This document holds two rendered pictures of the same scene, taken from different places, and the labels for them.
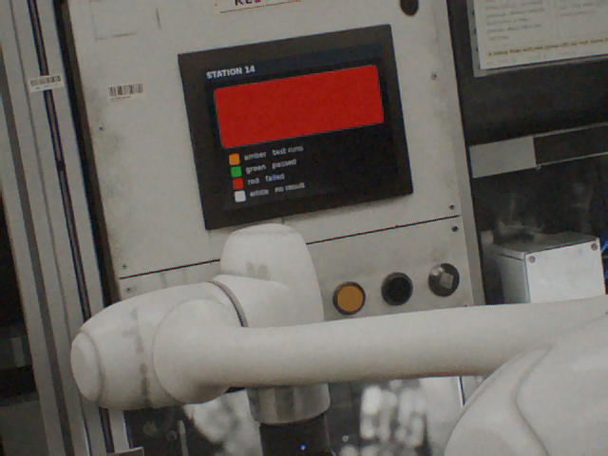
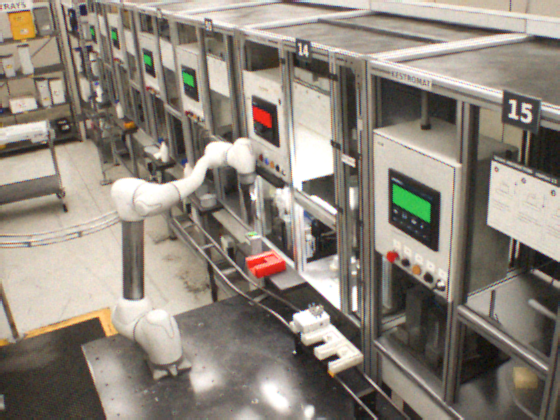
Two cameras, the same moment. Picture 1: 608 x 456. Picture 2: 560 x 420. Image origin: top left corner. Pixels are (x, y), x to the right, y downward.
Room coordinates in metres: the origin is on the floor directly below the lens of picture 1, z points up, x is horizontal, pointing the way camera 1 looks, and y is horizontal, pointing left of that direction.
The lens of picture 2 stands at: (0.92, -2.70, 2.43)
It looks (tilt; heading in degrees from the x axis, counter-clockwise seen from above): 25 degrees down; 78
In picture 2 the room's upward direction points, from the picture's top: 4 degrees counter-clockwise
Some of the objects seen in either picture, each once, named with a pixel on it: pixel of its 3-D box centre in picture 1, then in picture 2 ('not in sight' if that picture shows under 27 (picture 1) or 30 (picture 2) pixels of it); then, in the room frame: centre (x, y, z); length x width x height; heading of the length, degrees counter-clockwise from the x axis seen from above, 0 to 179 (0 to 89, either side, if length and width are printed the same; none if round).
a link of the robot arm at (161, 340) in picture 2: not in sight; (159, 333); (0.79, -0.40, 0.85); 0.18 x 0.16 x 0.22; 128
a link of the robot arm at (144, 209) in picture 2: not in sight; (153, 201); (0.87, -0.29, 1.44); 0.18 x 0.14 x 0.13; 38
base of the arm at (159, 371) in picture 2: not in sight; (168, 361); (0.80, -0.43, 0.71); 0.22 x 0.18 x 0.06; 103
